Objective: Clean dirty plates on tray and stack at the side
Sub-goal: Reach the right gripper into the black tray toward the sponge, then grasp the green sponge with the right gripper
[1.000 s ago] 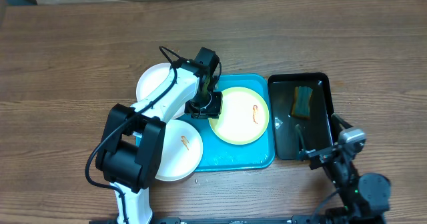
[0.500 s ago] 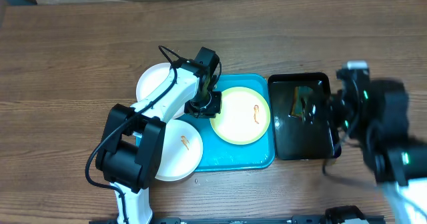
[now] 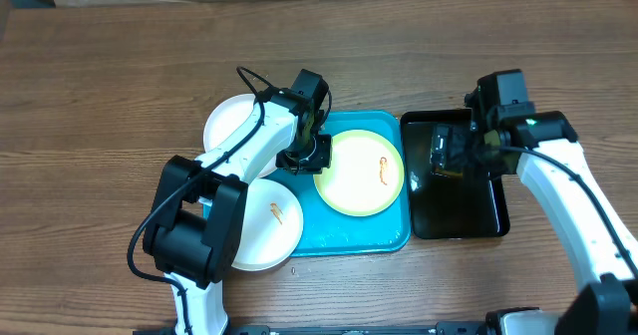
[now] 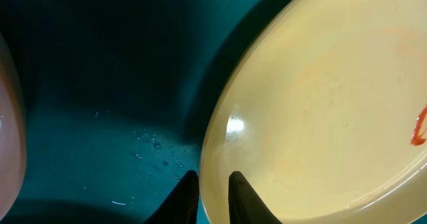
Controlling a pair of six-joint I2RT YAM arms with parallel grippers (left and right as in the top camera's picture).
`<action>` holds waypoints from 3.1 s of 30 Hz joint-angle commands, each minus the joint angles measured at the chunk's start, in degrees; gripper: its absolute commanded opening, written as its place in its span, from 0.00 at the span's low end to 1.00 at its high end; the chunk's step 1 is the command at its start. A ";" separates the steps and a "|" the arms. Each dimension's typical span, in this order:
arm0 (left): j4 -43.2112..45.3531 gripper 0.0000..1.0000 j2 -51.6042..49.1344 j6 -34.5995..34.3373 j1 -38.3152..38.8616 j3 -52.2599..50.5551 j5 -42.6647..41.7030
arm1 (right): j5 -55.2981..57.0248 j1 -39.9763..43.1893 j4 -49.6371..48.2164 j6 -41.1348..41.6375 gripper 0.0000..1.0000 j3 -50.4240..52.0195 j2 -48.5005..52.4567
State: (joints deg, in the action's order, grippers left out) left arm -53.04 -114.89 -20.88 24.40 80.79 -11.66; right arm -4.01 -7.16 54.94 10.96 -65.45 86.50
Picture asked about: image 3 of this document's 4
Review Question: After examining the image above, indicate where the green yellow sponge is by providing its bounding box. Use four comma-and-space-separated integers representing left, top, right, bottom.
434, 130, 494, 180

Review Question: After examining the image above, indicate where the yellow green rimmed plate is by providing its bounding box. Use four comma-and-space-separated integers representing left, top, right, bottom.
313, 130, 404, 217

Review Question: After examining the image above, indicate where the white plate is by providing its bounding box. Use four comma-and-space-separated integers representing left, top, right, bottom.
196, 94, 295, 183
232, 178, 303, 271

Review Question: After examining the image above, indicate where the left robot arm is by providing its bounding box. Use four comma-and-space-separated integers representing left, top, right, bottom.
127, 70, 332, 334

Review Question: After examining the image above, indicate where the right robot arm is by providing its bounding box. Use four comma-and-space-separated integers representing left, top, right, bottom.
431, 69, 637, 335

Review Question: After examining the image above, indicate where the black rectangular water tray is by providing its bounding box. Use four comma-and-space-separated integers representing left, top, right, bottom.
400, 110, 510, 239

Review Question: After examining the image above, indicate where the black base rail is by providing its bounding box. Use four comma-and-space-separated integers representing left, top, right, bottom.
132, 319, 499, 335

